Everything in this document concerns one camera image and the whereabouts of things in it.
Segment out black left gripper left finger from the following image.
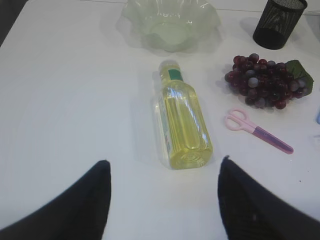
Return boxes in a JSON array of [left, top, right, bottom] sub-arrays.
[[0, 160, 111, 240]]

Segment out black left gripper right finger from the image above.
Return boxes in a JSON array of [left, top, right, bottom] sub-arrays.
[[217, 156, 320, 240]]

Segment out pink scissors with cover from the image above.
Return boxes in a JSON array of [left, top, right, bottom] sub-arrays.
[[224, 108, 294, 155]]

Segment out yellow tea plastic bottle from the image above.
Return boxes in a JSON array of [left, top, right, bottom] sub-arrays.
[[157, 60, 214, 170]]

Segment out purple artificial grape bunch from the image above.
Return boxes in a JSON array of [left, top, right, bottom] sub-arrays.
[[224, 53, 314, 110]]

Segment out black mesh pen holder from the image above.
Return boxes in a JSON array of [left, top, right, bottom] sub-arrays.
[[252, 0, 308, 50]]

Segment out green wavy glass plate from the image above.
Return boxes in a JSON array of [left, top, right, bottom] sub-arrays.
[[116, 0, 222, 53]]

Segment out blue scissors with cover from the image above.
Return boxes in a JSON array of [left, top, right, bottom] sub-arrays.
[[315, 107, 320, 124]]

